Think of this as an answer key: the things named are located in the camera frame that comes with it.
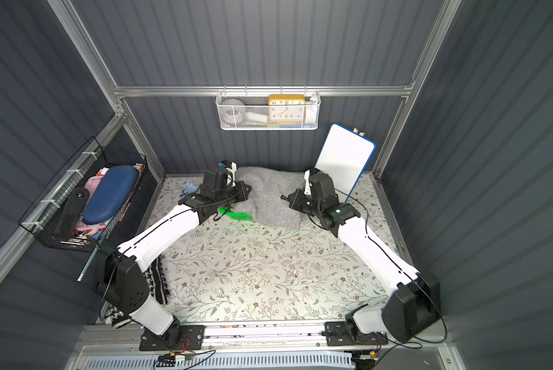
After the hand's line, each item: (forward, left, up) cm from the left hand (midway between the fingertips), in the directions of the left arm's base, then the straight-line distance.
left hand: (253, 188), depth 82 cm
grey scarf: (-6, -6, -1) cm, 8 cm away
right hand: (-5, -15, +2) cm, 16 cm away
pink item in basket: (-5, +50, +8) cm, 51 cm away
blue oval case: (-11, +40, +11) cm, 43 cm away
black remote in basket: (-17, +49, +9) cm, 53 cm away
